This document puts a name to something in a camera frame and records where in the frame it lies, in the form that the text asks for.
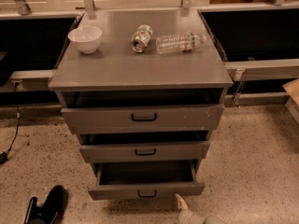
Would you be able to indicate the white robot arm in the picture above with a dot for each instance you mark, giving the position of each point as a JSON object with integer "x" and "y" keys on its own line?
{"x": 210, "y": 219}

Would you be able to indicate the grey bottom drawer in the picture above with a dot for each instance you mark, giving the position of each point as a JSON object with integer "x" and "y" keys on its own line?
{"x": 146, "y": 179}

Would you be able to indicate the clear plastic water bottle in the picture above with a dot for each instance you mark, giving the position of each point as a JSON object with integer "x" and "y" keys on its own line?
{"x": 178, "y": 43}

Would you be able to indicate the grey drawer cabinet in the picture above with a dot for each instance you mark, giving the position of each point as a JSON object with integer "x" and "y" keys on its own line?
{"x": 116, "y": 76}

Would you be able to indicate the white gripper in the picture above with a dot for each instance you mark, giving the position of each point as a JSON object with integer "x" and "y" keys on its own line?
{"x": 188, "y": 216}

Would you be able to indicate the black shoe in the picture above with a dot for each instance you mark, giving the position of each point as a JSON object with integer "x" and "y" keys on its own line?
{"x": 49, "y": 211}

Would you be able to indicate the grey top drawer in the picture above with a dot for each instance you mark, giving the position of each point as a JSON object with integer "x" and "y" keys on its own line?
{"x": 143, "y": 119}

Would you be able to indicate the grey middle drawer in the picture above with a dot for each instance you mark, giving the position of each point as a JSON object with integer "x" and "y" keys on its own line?
{"x": 145, "y": 152}

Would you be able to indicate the cardboard box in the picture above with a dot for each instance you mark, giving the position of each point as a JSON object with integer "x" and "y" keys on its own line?
{"x": 292, "y": 88}

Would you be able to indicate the grey drawer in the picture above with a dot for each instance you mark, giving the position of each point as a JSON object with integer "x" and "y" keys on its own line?
{"x": 143, "y": 119}
{"x": 146, "y": 179}
{"x": 145, "y": 152}

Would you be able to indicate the white bowl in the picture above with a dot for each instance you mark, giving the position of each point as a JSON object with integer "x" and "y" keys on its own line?
{"x": 86, "y": 38}

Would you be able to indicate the green soda can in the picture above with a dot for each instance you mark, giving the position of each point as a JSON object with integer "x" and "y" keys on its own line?
{"x": 141, "y": 38}

